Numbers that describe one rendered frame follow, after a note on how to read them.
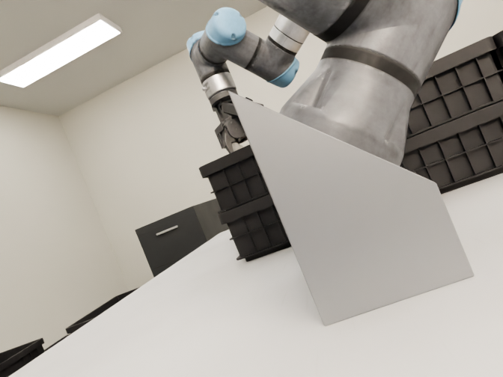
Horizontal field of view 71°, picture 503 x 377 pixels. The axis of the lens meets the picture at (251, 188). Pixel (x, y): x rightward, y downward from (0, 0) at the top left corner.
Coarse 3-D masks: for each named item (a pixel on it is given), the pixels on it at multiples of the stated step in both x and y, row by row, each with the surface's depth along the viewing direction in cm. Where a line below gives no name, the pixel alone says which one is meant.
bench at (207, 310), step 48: (480, 192) 55; (480, 240) 37; (144, 288) 99; (192, 288) 72; (240, 288) 57; (288, 288) 47; (480, 288) 27; (96, 336) 64; (144, 336) 52; (192, 336) 43; (240, 336) 37; (288, 336) 33; (336, 336) 29; (384, 336) 26; (432, 336) 24; (480, 336) 22
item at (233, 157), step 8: (232, 152) 73; (240, 152) 73; (248, 152) 72; (216, 160) 74; (224, 160) 74; (232, 160) 73; (240, 160) 73; (200, 168) 76; (208, 168) 75; (216, 168) 74
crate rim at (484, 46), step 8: (480, 40) 60; (488, 40) 60; (464, 48) 60; (472, 48) 60; (480, 48) 60; (488, 48) 60; (496, 48) 60; (448, 56) 61; (456, 56) 61; (464, 56) 61; (472, 56) 60; (432, 64) 62; (440, 64) 62; (448, 64) 61; (456, 64) 61; (432, 72) 62; (440, 72) 62
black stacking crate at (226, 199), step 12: (252, 156) 73; (228, 168) 75; (240, 168) 74; (252, 168) 74; (216, 180) 76; (228, 180) 75; (240, 180) 74; (252, 180) 74; (264, 180) 73; (216, 192) 76; (228, 192) 75; (240, 192) 75; (252, 192) 74; (264, 192) 73; (228, 204) 76; (240, 204) 76
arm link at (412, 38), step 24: (360, 0) 33; (384, 0) 33; (408, 0) 34; (432, 0) 34; (456, 0) 36; (336, 24) 36; (360, 24) 35; (384, 24) 35; (408, 24) 34; (432, 24) 35; (384, 48) 35; (408, 48) 35; (432, 48) 36
